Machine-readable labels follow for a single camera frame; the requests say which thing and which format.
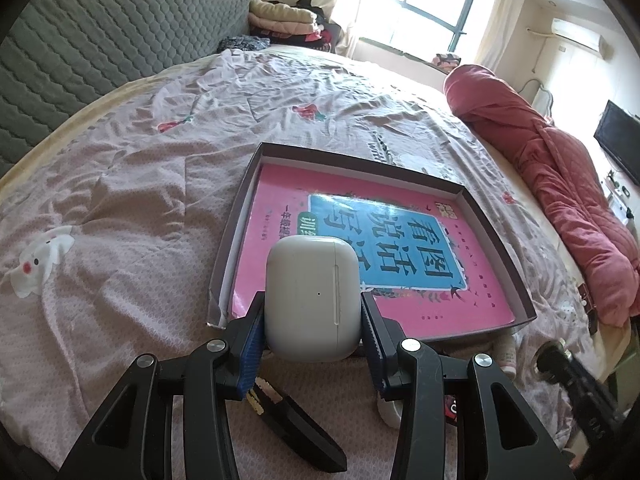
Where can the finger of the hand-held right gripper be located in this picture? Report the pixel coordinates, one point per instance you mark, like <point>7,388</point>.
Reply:
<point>565,375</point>

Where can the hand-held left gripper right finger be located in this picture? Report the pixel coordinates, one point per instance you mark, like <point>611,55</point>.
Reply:
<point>374,360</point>

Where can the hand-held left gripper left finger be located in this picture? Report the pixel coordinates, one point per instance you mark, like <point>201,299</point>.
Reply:
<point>250,360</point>

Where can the white pill bottle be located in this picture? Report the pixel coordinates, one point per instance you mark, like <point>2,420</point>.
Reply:
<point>506,355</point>

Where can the white earbuds case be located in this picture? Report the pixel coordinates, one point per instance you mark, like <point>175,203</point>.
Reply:
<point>310,295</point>

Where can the black lighter with gold top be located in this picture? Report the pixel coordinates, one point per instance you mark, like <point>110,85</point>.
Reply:
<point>305,435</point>

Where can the shallow brown cardboard box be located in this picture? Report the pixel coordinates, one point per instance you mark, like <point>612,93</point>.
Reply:
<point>239,245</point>

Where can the pink book with blue label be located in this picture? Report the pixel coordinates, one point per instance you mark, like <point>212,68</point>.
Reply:
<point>280,220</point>

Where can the red quilted duvet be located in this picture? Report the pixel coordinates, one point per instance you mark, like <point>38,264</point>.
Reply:
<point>565,185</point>

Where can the pink printed bedsheet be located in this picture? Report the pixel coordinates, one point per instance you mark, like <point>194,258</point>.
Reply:
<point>150,185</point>

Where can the black television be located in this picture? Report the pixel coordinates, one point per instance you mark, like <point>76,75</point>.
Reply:
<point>620,140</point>

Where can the dark patterned cloth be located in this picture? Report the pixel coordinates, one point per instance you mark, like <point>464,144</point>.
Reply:
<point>245,43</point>

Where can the heap of dark clothes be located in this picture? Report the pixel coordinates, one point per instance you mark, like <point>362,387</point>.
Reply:
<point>325,35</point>

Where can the pink folded cloth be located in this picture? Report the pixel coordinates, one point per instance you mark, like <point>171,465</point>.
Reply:
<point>285,30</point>

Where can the white air conditioner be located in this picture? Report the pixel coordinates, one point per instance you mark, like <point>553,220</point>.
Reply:
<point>580,35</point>

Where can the cream folded blanket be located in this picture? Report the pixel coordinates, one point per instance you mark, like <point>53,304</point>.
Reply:
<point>280,10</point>

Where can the cream curtain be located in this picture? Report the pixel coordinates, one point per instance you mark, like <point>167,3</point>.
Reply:
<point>500,25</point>
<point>345,5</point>

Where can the grey quilted headboard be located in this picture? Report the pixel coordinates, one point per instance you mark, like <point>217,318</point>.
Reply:
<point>100,35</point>

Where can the window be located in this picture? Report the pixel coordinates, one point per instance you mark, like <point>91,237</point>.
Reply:
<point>425,5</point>

